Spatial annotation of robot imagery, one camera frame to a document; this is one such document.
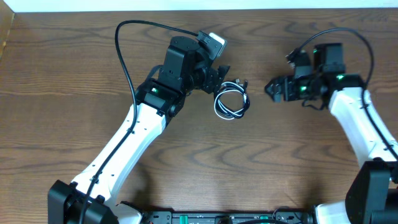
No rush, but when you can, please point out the right camera black cable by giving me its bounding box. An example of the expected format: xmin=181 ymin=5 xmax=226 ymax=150
xmin=297 ymin=27 xmax=398 ymax=159

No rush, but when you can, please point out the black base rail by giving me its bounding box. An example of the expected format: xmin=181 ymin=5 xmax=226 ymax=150
xmin=141 ymin=208 xmax=317 ymax=224

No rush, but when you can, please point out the white usb cable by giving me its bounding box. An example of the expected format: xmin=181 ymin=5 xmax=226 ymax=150
xmin=213 ymin=78 xmax=248 ymax=121

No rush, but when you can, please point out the black usb cable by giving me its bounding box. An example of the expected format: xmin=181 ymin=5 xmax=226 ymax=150
xmin=214 ymin=80 xmax=251 ymax=119

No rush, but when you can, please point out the camera black cable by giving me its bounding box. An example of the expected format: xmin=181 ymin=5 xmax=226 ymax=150
xmin=77 ymin=20 xmax=200 ymax=224
xmin=297 ymin=27 xmax=398 ymax=159

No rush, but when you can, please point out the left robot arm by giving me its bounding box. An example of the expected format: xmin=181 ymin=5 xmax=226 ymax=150
xmin=48 ymin=32 xmax=229 ymax=223

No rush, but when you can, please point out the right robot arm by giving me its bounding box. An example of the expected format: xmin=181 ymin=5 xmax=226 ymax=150
xmin=264 ymin=43 xmax=397 ymax=223

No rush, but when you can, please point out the left camera black cable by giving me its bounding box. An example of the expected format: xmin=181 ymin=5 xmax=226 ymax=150
xmin=77 ymin=20 xmax=200 ymax=224

